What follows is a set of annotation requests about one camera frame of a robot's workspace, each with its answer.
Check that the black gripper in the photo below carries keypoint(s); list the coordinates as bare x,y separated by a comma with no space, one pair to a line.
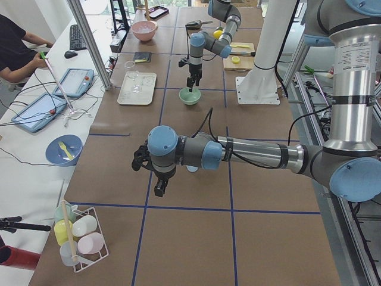
194,70
163,176

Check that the green ceramic bowl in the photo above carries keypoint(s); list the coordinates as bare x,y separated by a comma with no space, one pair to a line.
190,98

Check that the light blue plastic cup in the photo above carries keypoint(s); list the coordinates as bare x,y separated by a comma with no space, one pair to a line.
192,169

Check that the metal ice scoop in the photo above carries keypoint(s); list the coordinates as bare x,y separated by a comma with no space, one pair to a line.
197,24

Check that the pink bowl with ice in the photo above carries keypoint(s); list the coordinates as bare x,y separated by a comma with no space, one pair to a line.
144,30

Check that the blue bowl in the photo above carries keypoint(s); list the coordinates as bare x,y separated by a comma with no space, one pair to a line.
57,157

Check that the half lemon slice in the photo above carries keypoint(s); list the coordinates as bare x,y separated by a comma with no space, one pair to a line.
235,59

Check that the yellow lemon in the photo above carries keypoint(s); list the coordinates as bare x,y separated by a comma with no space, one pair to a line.
217,34

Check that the wooden cutting board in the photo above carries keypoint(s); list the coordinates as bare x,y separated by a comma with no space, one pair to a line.
241,57

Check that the white bear tray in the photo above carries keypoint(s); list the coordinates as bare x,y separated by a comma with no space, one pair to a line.
144,97

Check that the grey folded cloth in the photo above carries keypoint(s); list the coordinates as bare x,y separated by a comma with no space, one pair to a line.
142,57

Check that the yellow plastic knife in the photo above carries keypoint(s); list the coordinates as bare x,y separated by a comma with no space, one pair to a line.
240,46

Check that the clear wine glass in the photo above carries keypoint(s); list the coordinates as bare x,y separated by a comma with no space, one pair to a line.
132,73

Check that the yellow plastic fork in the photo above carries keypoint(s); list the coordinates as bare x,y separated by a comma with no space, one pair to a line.
66,151

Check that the far teach pendant tablet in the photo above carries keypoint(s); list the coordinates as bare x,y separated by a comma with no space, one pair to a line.
76,82

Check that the teach pendant tablet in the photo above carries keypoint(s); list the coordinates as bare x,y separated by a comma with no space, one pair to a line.
39,113
76,82

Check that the black keyboard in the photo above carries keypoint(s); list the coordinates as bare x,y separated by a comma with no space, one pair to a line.
76,39

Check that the black computer mouse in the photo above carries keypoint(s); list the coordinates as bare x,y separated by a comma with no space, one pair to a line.
70,54

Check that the near teach pendant tablet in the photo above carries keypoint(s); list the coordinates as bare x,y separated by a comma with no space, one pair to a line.
39,113

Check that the black tripod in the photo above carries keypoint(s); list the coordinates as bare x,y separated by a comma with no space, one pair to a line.
12,224

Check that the red cylinder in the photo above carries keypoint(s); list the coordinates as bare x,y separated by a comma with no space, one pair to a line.
18,258

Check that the seated person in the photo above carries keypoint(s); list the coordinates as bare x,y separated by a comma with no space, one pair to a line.
17,60

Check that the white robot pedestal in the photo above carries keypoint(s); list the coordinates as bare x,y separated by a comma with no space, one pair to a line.
259,86

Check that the white wire cup rack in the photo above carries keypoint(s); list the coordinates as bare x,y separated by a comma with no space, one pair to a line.
79,236

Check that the aluminium frame post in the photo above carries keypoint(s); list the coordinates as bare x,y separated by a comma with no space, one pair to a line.
81,20

